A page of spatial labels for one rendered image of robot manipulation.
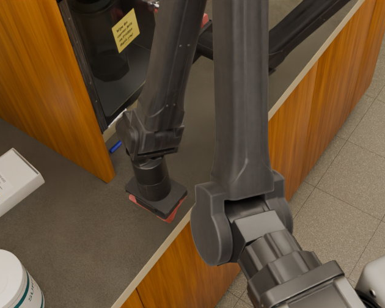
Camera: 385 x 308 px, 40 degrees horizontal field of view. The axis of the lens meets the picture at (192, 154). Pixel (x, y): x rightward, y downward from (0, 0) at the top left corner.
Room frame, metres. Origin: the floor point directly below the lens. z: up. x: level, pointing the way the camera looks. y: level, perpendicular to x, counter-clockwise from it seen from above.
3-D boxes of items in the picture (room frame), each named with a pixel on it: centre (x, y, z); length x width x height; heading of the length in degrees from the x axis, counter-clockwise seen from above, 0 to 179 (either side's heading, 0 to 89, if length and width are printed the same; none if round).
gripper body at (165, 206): (0.54, 0.08, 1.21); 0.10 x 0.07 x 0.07; 48
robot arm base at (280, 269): (0.23, -0.08, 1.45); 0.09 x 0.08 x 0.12; 108
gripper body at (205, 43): (0.95, -0.07, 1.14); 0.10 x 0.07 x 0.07; 137
